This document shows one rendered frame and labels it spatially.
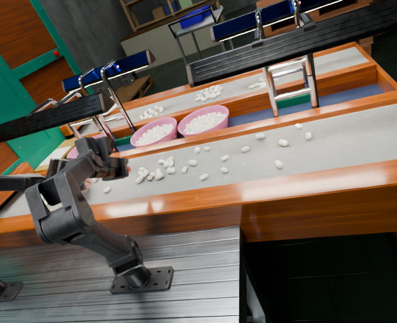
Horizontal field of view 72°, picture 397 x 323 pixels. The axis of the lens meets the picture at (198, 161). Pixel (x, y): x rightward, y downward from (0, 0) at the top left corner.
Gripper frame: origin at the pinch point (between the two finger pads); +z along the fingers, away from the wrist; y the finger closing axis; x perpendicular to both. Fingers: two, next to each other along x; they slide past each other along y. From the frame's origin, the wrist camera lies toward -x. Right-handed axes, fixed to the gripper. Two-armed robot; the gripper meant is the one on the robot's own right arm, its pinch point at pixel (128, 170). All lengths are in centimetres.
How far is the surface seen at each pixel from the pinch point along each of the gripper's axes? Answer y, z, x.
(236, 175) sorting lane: -38.0, 8.5, 8.1
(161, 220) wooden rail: -12.9, -3.5, 19.3
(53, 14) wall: 272, 243, -309
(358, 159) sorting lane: -75, 7, 9
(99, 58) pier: 266, 338, -269
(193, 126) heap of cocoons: -12, 44, -21
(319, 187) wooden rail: -63, -4, 15
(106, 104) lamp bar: 5.6, -1.3, -26.5
